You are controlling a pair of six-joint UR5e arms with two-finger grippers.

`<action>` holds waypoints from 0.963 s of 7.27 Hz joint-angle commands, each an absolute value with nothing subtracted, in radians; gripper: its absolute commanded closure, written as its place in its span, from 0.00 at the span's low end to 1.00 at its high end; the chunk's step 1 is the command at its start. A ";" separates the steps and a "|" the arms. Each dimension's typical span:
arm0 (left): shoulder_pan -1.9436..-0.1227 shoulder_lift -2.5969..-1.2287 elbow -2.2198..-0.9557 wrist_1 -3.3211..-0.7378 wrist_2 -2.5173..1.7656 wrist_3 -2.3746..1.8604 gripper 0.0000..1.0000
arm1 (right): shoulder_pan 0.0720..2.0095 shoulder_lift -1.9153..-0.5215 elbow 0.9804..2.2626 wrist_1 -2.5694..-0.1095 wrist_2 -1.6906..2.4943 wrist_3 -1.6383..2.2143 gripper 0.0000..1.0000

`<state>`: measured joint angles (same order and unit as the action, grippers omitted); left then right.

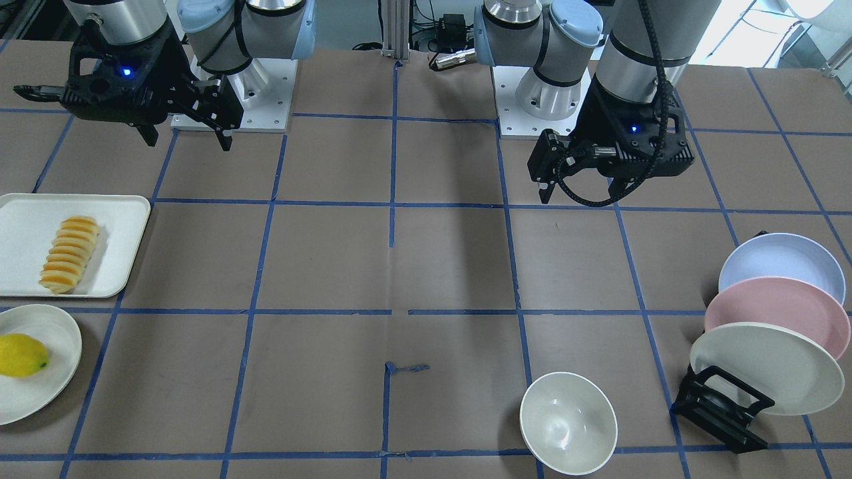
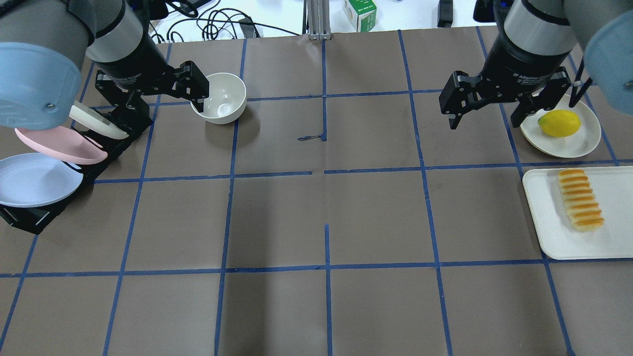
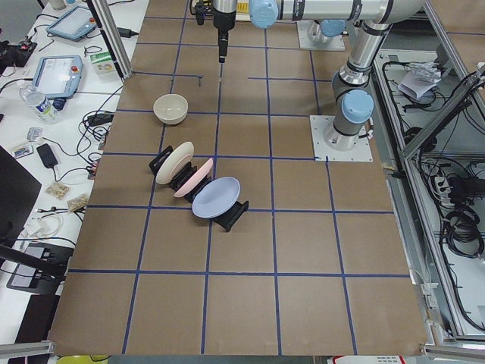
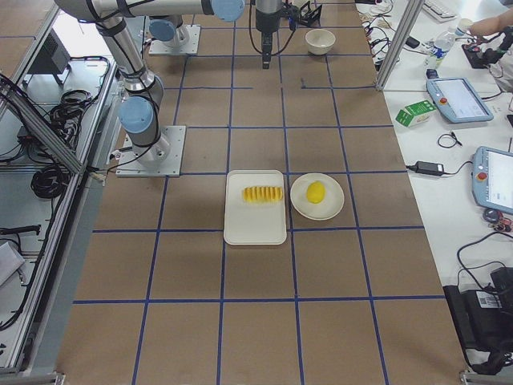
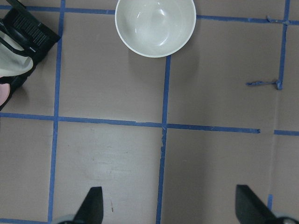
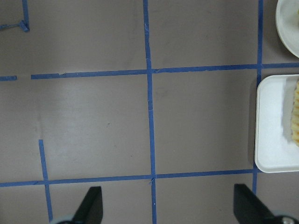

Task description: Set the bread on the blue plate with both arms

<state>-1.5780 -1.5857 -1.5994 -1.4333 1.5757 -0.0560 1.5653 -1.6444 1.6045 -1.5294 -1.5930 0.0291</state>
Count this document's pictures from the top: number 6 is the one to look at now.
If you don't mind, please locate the white round plate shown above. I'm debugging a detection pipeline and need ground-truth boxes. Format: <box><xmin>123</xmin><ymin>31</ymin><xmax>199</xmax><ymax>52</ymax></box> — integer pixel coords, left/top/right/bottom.
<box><xmin>275</xmin><ymin>0</ymin><xmax>299</xmax><ymax>57</ymax></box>

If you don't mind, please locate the white rectangular tray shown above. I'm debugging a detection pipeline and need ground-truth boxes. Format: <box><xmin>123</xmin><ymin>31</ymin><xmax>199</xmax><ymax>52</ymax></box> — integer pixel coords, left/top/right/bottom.
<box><xmin>255</xmin><ymin>75</ymin><xmax>299</xmax><ymax>173</ymax></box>

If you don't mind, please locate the ridged yellow bread loaf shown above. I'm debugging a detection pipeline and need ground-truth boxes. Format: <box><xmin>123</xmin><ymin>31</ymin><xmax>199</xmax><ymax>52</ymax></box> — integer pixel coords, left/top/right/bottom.
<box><xmin>291</xmin><ymin>82</ymin><xmax>299</xmax><ymax>146</ymax></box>

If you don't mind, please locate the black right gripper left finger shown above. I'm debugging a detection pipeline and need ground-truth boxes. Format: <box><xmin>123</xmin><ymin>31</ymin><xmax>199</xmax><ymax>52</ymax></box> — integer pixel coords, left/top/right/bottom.
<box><xmin>72</xmin><ymin>186</ymin><xmax>103</xmax><ymax>224</ymax></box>

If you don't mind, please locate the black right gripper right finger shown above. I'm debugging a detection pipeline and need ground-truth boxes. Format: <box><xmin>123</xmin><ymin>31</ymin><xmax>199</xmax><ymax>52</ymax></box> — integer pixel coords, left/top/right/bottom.
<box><xmin>234</xmin><ymin>184</ymin><xmax>275</xmax><ymax>224</ymax></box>

